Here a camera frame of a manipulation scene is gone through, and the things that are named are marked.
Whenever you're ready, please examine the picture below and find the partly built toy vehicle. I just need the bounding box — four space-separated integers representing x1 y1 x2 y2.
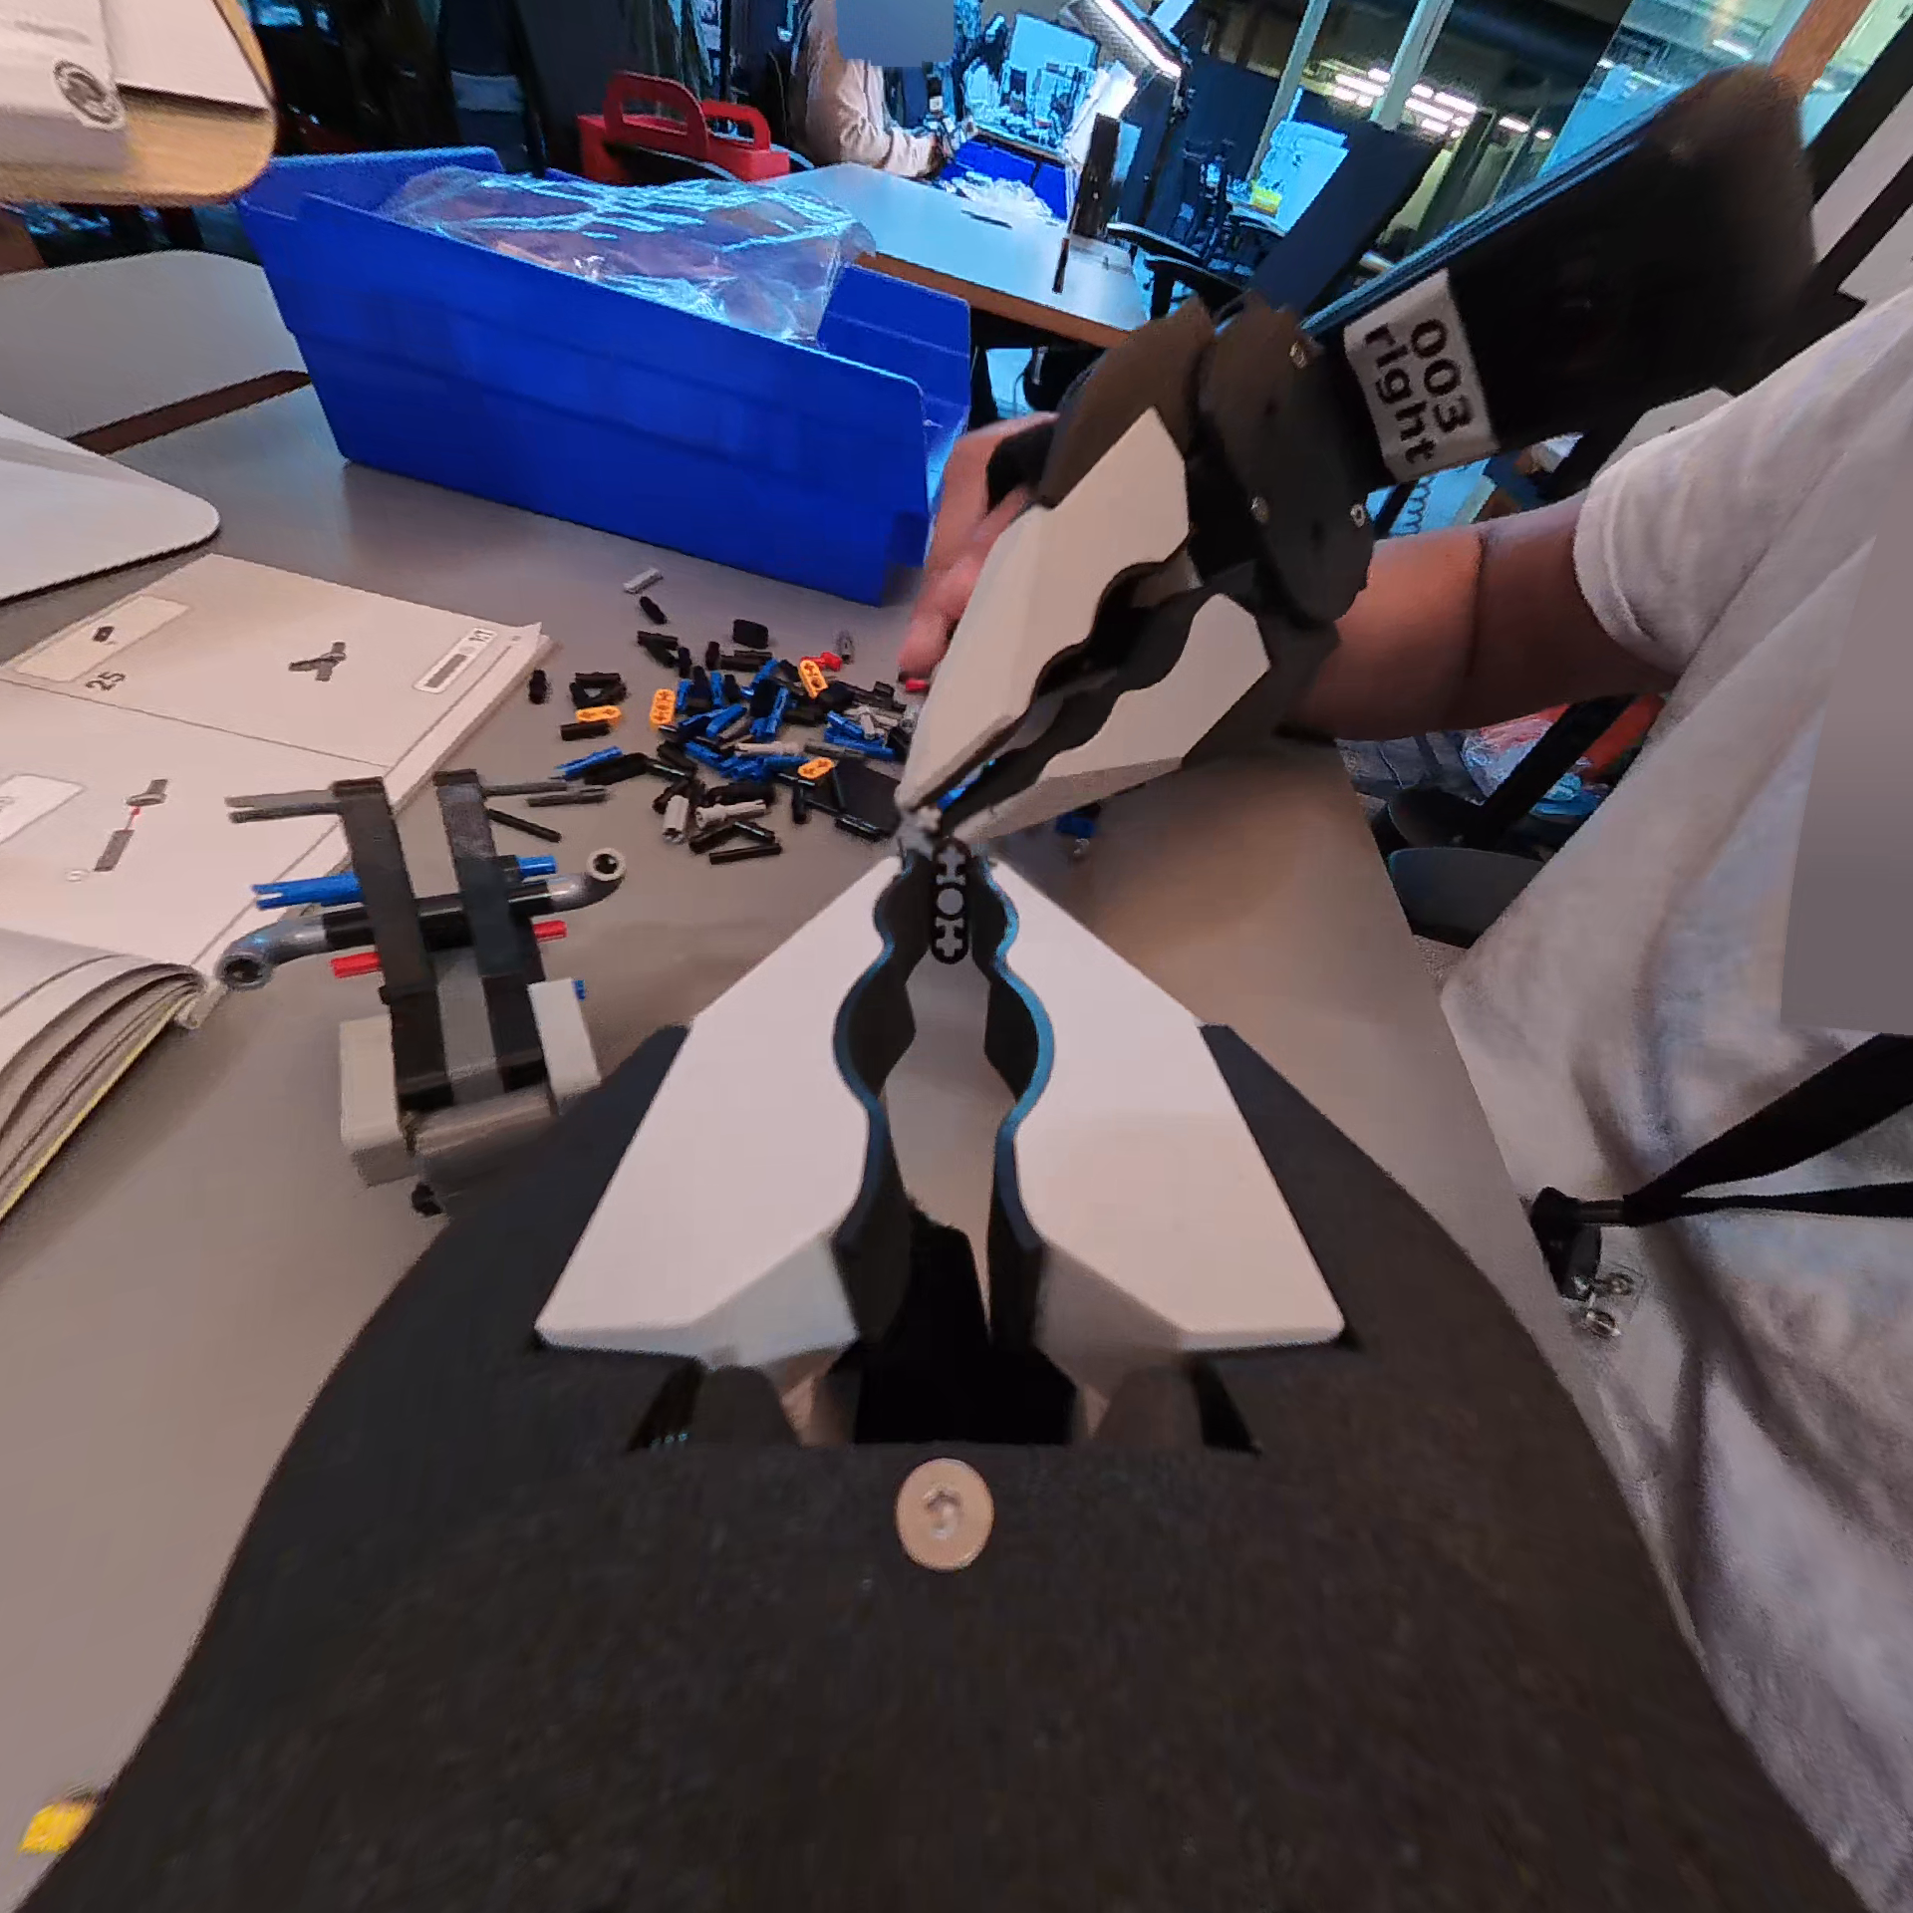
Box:
215 768 634 1215

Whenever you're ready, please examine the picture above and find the black lanyard strap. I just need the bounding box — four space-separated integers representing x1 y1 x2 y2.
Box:
1526 1030 1913 1334

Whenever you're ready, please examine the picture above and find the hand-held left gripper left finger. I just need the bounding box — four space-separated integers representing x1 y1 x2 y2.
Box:
532 858 937 1414

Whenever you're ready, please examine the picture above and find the person's white shirt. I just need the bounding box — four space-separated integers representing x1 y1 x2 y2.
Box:
1431 282 1913 1913

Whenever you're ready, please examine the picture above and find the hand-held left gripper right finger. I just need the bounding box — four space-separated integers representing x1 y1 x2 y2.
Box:
970 866 1351 1392

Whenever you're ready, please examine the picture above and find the small black toy connector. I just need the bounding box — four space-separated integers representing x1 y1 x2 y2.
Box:
927 836 982 970

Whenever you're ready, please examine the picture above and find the person's right hand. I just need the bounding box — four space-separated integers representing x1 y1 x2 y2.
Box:
893 414 1060 699

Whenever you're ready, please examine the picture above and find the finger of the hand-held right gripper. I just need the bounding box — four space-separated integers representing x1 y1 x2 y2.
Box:
945 589 1277 848
893 402 1202 820

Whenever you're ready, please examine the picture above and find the white instruction booklet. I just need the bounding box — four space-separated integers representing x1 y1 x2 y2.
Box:
0 551 556 1219

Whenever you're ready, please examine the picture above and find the white stand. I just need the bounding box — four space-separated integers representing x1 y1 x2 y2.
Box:
0 410 223 607

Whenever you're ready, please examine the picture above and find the blue plastic bin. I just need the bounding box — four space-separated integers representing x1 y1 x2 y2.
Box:
235 143 976 607

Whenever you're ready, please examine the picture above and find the pile of small toy parts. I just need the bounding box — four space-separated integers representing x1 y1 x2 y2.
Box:
530 563 941 868

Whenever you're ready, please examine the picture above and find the red toolbox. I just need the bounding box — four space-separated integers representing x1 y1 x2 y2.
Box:
574 69 795 189

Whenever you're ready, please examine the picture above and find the person's right forearm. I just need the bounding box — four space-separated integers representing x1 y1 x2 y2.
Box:
1291 491 1680 745

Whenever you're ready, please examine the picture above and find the clear plastic bag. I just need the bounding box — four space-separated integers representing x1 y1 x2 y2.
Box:
371 163 879 356

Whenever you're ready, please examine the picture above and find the background work table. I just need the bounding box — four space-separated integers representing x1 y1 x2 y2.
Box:
777 161 1190 352

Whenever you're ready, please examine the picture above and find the black office chair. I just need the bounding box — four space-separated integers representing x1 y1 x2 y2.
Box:
1389 776 1548 946
1106 215 1249 322

